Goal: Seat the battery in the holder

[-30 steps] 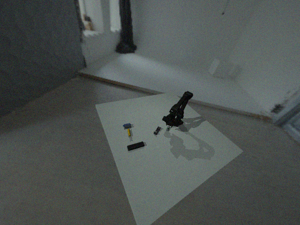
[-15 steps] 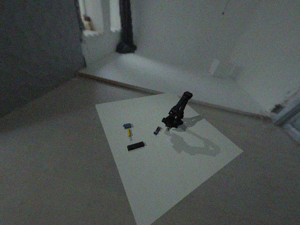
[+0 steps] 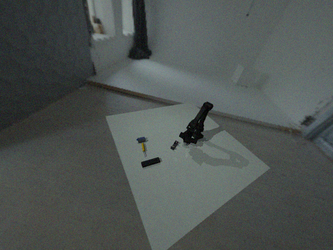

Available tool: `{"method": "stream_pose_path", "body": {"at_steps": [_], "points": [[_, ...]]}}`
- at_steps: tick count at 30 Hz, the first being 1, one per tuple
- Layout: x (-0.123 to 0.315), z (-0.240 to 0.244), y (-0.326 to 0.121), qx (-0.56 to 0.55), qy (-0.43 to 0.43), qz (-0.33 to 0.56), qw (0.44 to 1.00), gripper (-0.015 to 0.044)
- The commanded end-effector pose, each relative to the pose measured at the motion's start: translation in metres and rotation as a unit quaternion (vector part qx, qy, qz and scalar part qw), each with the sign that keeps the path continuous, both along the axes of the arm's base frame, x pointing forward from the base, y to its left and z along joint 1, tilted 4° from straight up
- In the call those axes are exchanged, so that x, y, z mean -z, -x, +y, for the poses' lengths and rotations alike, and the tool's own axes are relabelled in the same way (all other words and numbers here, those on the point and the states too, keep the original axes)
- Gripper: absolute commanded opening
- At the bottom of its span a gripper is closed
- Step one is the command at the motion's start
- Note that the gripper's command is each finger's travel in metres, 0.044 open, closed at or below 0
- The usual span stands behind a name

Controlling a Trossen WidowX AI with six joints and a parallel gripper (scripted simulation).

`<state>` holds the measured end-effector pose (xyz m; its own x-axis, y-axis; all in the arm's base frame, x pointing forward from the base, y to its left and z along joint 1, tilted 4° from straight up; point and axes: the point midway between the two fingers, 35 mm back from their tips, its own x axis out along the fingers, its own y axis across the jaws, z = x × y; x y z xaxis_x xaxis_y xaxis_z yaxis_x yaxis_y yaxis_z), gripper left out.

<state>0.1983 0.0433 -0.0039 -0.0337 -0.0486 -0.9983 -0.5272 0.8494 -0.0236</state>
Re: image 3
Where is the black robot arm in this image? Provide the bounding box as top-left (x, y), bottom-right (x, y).
top-left (183, 102), bottom-right (213, 143)

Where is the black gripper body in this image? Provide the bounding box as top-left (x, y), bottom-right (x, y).
top-left (179, 132), bottom-right (198, 144)

